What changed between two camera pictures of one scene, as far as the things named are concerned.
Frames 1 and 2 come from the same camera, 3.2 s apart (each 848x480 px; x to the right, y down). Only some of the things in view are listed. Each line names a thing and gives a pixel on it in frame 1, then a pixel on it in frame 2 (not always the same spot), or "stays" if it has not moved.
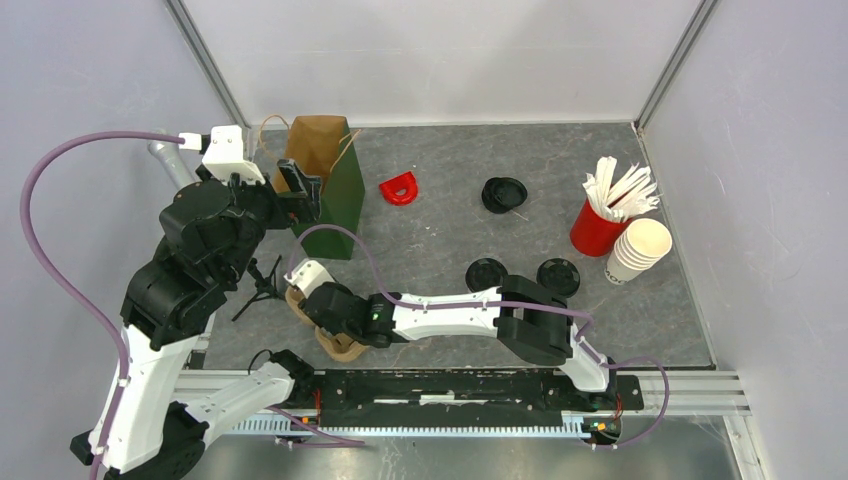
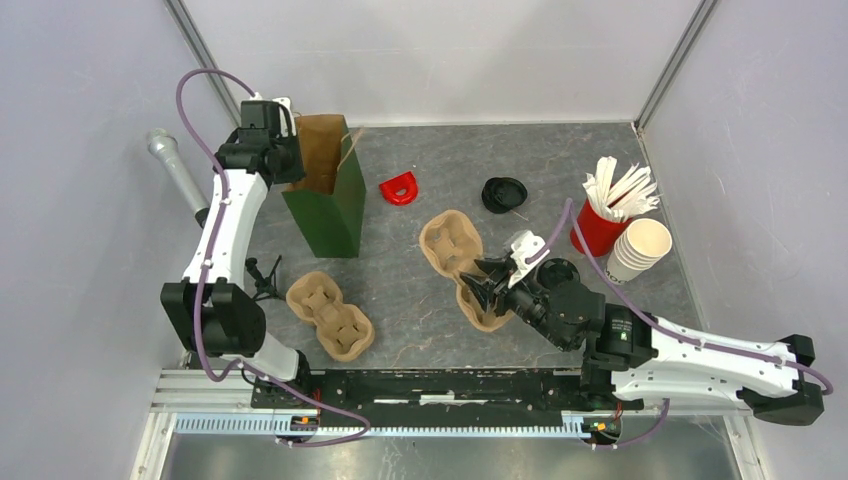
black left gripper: x=304 y=205 → x=296 y=173
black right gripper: x=338 y=288 → x=485 y=292
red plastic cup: x=592 y=233 stays
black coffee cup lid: x=559 y=276 stays
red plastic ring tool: x=407 y=181 stays
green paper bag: x=325 y=146 stays
